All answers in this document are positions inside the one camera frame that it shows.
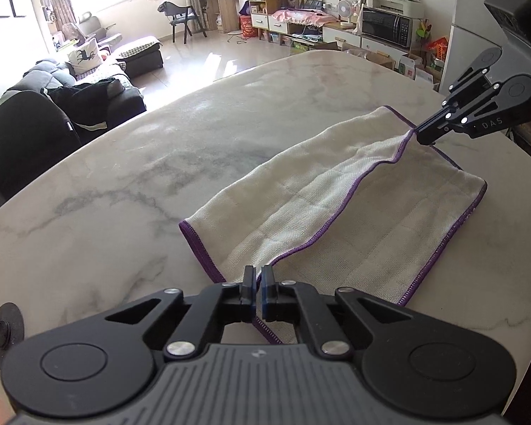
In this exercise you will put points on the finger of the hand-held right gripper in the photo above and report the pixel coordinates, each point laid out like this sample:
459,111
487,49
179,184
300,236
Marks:
442,126
473,75

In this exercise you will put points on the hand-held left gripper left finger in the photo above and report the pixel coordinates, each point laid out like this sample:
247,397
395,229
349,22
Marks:
249,294

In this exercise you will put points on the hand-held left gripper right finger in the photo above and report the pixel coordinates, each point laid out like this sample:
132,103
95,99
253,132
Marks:
266,295

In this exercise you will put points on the white towel with purple edge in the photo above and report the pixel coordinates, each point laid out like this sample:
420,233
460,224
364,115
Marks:
358,239

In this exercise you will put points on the white refrigerator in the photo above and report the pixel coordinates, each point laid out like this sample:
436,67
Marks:
473,22

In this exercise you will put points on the cardboard box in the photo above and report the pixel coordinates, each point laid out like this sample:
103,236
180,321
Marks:
409,67

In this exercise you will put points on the black microwave oven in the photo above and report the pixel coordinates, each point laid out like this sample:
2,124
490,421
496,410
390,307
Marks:
387,26

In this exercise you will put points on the white printer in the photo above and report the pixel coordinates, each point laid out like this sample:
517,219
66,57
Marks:
394,2

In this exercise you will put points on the white desk fan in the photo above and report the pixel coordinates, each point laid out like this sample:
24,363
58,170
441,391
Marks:
345,9

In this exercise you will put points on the pink cloth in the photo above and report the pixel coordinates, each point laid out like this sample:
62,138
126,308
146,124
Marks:
301,17

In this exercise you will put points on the white drawer cabinet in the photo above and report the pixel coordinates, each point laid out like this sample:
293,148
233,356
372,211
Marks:
265,24

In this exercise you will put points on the red bag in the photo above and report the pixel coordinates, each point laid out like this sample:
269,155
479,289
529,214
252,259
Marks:
248,27

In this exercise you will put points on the open cube shelf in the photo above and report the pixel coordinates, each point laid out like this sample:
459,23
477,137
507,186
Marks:
259,0

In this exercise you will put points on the dark grey sofa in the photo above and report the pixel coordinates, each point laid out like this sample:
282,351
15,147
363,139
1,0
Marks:
119,102

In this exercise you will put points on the wooden desk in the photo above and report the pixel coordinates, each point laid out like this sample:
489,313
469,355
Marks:
225,11

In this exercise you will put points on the black phone stand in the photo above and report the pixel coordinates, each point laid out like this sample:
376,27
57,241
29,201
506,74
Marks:
4,330

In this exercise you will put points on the patterned sofa blanket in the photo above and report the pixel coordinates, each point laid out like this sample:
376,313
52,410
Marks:
108,73

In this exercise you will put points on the checkered ottoman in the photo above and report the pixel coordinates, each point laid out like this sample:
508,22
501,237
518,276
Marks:
139,53

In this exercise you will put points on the black round chair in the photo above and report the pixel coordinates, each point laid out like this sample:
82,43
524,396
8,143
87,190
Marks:
22,141

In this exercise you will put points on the black wooden armchair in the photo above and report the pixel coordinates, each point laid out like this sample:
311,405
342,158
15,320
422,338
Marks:
183,15

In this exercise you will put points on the white deer print cushion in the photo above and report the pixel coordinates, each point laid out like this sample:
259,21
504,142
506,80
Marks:
85,56

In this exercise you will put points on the grey recliner chair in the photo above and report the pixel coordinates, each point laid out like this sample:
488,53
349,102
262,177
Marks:
95,29

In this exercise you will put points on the cluttered white shelf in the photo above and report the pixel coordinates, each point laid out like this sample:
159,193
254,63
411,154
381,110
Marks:
42,6

